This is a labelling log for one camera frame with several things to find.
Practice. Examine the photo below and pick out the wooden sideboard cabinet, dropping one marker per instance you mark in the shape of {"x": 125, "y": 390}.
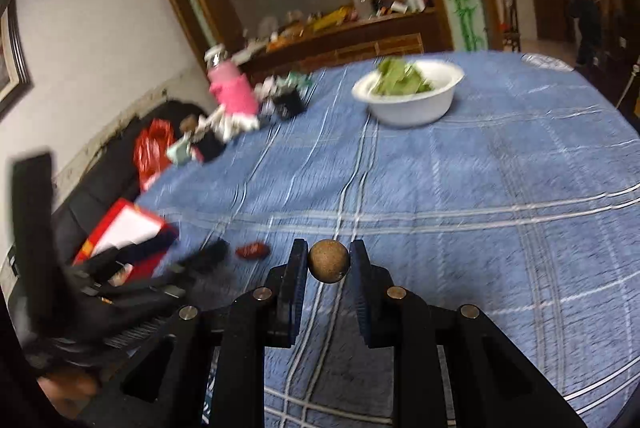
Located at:
{"x": 393, "y": 35}

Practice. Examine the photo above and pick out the white cloth pile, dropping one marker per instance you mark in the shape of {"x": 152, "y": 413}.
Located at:
{"x": 228, "y": 126}

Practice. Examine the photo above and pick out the pink knitted sleeve bottle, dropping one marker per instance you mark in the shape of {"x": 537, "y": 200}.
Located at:
{"x": 227, "y": 84}

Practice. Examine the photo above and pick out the red plastic bag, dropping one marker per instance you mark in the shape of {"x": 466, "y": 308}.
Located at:
{"x": 150, "y": 149}

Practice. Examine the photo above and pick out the person's left hand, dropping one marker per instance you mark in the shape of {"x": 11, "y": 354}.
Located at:
{"x": 68, "y": 390}

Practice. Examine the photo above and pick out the red jujube date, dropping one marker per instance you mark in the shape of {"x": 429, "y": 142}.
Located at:
{"x": 253, "y": 251}

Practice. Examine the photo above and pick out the light green cloth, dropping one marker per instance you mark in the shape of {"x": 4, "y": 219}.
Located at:
{"x": 180, "y": 152}

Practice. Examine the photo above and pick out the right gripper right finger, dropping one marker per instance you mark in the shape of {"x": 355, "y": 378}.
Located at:
{"x": 451, "y": 368}

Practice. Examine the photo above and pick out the green leafy vegetables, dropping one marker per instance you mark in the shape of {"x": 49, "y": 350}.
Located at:
{"x": 399, "y": 78}

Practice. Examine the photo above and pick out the black box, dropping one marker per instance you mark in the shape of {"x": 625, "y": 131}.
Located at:
{"x": 288, "y": 104}

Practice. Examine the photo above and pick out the black leather sofa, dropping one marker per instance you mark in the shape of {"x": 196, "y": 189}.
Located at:
{"x": 111, "y": 177}

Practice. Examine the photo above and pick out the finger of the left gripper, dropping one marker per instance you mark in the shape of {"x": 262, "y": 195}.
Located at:
{"x": 146, "y": 253}
{"x": 183, "y": 274}

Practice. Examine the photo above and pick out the person in background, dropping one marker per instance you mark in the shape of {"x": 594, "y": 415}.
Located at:
{"x": 587, "y": 15}

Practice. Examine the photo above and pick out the blue plaid tablecloth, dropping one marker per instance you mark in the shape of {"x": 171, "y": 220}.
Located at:
{"x": 523, "y": 199}

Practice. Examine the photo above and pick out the white bowl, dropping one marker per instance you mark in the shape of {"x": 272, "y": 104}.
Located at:
{"x": 412, "y": 111}

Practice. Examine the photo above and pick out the framed wall picture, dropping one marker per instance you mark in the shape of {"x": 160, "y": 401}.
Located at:
{"x": 16, "y": 81}

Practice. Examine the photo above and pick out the brown longan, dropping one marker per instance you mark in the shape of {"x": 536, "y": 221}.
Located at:
{"x": 328, "y": 261}

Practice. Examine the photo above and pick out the red white cardboard tray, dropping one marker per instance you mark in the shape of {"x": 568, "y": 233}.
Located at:
{"x": 124, "y": 223}

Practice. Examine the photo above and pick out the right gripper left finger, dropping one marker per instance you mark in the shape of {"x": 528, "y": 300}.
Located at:
{"x": 207, "y": 368}

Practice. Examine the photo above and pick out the dark jar with cork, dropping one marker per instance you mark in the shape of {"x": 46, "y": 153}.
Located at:
{"x": 203, "y": 141}

